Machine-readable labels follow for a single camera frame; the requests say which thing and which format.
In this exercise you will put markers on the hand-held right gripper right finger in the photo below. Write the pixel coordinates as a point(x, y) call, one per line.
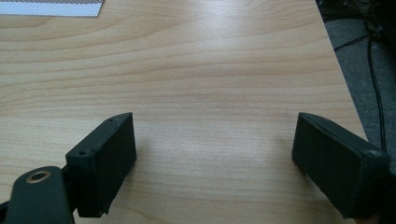
point(336, 165)

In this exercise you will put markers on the white grey woven mat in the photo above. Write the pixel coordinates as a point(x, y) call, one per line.
point(49, 7)

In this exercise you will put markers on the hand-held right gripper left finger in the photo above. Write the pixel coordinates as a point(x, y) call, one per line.
point(106, 161)

